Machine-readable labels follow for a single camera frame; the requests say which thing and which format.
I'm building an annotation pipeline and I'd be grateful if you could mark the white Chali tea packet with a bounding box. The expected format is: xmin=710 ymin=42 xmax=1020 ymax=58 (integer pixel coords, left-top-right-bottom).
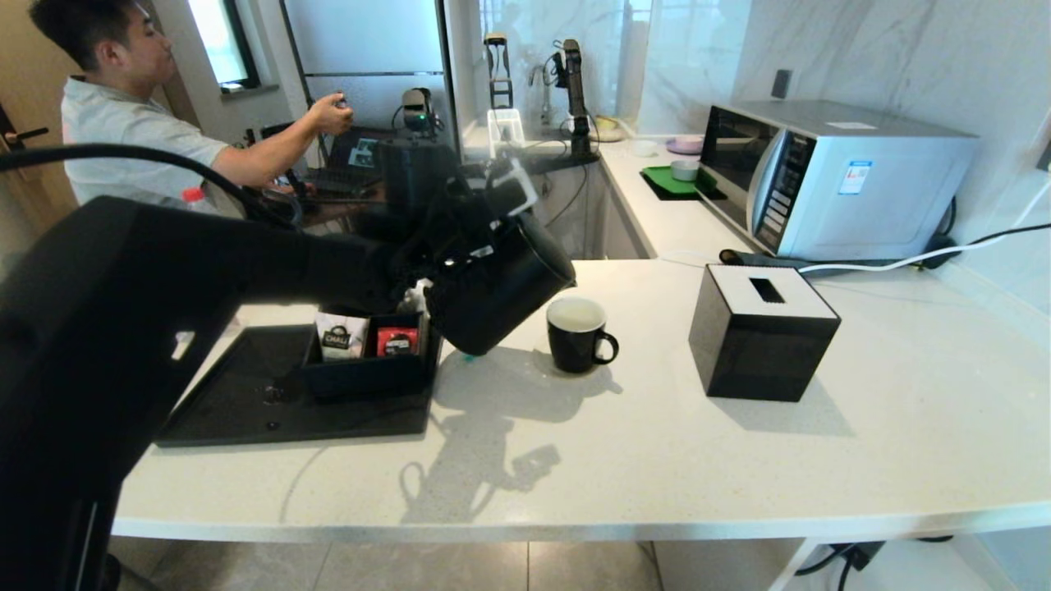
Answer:
xmin=316 ymin=312 xmax=369 ymax=363

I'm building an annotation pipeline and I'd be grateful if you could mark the black sachet organizer box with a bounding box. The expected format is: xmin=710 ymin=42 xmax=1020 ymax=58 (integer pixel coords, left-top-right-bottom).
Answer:
xmin=300 ymin=310 xmax=436 ymax=401

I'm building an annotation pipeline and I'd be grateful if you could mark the chrome faucet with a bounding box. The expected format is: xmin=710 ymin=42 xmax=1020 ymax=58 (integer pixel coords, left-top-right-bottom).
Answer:
xmin=530 ymin=66 xmax=553 ymax=124

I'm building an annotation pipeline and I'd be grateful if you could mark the green cutting board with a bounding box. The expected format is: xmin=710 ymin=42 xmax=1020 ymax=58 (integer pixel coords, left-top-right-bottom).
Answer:
xmin=640 ymin=166 xmax=727 ymax=203

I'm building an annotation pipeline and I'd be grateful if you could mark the black round stand table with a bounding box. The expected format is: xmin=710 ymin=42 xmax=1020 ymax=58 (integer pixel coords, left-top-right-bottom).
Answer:
xmin=415 ymin=148 xmax=604 ymax=263

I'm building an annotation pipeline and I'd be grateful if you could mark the black door handle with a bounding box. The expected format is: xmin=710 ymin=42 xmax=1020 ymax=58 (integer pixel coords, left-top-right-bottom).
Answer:
xmin=0 ymin=103 xmax=50 ymax=157

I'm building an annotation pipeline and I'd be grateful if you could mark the black ceramic mug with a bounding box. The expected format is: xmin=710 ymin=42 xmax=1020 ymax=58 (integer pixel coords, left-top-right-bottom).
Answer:
xmin=547 ymin=297 xmax=620 ymax=375

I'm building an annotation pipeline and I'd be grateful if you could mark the brown wooden desk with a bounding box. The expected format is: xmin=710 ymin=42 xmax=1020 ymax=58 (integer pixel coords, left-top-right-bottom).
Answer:
xmin=287 ymin=185 xmax=395 ymax=243

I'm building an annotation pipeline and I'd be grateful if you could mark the black looped power cable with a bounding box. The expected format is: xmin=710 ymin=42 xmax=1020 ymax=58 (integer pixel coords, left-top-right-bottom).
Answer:
xmin=792 ymin=538 xmax=957 ymax=591

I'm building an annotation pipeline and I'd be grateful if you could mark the black microwave power cable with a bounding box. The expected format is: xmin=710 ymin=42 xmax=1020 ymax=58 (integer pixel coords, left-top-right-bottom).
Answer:
xmin=928 ymin=197 xmax=1051 ymax=257

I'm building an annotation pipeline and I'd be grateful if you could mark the silver microwave oven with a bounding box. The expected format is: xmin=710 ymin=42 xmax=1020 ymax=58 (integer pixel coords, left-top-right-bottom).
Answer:
xmin=695 ymin=100 xmax=980 ymax=263

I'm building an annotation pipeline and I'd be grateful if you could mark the white power cable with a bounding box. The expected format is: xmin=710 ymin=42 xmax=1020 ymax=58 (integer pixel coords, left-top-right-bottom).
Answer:
xmin=796 ymin=176 xmax=1051 ymax=276

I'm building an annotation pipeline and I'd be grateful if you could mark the window with dark frame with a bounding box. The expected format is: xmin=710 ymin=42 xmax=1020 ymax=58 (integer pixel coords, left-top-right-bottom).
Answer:
xmin=187 ymin=0 xmax=262 ymax=93

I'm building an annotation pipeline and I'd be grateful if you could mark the white plastic holder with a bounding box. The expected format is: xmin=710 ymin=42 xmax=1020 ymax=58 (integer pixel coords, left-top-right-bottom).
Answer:
xmin=488 ymin=108 xmax=526 ymax=150

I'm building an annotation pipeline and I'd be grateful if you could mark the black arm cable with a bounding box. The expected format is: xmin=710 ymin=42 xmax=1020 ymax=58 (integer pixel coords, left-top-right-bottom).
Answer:
xmin=0 ymin=144 xmax=301 ymax=231

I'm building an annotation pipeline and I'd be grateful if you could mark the black tissue box white lid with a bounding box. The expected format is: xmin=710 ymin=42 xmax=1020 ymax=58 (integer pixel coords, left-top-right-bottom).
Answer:
xmin=688 ymin=264 xmax=842 ymax=403

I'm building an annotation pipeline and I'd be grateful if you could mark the black electric kettle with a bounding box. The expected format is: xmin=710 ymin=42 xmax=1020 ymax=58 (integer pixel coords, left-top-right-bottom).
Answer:
xmin=425 ymin=209 xmax=577 ymax=356

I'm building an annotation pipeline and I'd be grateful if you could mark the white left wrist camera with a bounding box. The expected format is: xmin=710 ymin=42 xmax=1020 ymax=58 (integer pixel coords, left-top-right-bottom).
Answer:
xmin=484 ymin=158 xmax=540 ymax=221

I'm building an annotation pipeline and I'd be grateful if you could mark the black laptop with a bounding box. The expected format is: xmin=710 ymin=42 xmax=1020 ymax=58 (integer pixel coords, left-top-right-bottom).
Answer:
xmin=308 ymin=127 xmax=395 ymax=198

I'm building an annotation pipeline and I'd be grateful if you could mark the person in grey t-shirt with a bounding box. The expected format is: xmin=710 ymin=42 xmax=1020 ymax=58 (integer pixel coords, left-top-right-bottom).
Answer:
xmin=29 ymin=0 xmax=356 ymax=214

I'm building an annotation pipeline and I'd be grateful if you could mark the clear round coaster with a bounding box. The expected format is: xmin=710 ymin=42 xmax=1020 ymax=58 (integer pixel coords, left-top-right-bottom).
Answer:
xmin=533 ymin=335 xmax=605 ymax=380

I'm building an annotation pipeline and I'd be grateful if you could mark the black ladder-shaped frame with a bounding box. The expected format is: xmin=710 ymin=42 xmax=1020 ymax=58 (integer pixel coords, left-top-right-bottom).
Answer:
xmin=484 ymin=33 xmax=516 ymax=110

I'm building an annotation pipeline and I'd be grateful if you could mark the silver refrigerator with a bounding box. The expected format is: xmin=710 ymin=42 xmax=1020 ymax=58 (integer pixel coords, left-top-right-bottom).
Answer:
xmin=279 ymin=0 xmax=473 ymax=263

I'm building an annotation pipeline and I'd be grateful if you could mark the black rectangular serving tray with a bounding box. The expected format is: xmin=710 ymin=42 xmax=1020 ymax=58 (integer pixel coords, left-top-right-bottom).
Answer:
xmin=154 ymin=324 xmax=444 ymax=448

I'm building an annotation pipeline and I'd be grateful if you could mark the black camera on stand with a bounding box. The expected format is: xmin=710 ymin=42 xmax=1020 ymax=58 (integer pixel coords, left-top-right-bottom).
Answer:
xmin=401 ymin=88 xmax=444 ymax=140

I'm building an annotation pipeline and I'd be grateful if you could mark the red package with white label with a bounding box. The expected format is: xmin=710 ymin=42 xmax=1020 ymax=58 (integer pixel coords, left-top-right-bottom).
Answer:
xmin=376 ymin=327 xmax=420 ymax=357

